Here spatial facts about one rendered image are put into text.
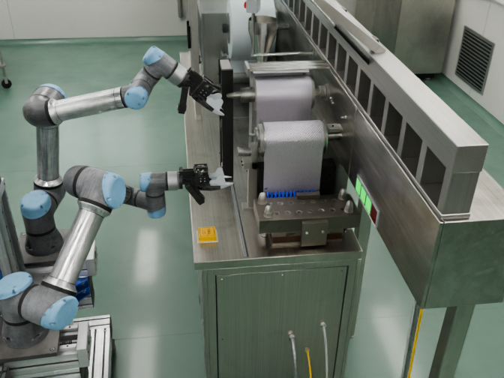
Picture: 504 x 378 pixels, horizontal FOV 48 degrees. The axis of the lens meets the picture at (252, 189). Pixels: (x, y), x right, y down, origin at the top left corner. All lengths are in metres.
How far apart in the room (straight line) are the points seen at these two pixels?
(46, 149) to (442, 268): 1.54
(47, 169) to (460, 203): 1.59
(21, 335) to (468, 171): 1.47
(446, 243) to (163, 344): 1.91
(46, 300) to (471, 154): 1.30
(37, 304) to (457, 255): 1.25
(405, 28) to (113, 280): 4.20
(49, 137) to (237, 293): 0.95
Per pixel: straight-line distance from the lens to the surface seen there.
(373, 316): 3.32
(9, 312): 2.01
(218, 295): 2.29
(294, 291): 2.33
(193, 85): 2.16
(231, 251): 2.21
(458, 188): 1.50
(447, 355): 2.00
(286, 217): 2.18
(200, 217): 2.41
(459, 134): 1.49
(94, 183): 1.93
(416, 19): 6.43
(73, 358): 2.12
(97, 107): 2.08
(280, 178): 2.30
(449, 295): 1.70
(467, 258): 1.63
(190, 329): 3.18
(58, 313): 1.88
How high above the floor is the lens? 2.26
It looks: 32 degrees down
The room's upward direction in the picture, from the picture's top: 1 degrees clockwise
